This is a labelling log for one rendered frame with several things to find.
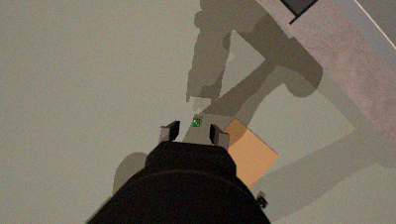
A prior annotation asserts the green die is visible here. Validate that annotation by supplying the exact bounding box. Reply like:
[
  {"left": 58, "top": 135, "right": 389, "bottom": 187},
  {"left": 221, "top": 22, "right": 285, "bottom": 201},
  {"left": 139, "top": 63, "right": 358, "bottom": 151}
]
[{"left": 192, "top": 119, "right": 200, "bottom": 127}]

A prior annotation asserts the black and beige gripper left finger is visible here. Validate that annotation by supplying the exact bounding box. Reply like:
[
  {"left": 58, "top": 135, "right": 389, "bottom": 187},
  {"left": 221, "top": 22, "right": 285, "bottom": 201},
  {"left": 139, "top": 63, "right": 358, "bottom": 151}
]
[{"left": 158, "top": 120, "right": 180, "bottom": 144}]

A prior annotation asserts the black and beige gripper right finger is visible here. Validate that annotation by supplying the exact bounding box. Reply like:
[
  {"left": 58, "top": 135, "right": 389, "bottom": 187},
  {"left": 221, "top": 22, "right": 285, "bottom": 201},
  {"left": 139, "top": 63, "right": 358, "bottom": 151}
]
[{"left": 210, "top": 124, "right": 230, "bottom": 151}]

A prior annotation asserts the orange square mat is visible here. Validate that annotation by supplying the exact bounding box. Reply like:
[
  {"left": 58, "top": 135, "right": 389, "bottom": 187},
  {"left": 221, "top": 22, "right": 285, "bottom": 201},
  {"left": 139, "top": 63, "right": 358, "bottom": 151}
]
[{"left": 223, "top": 118, "right": 279, "bottom": 189}]

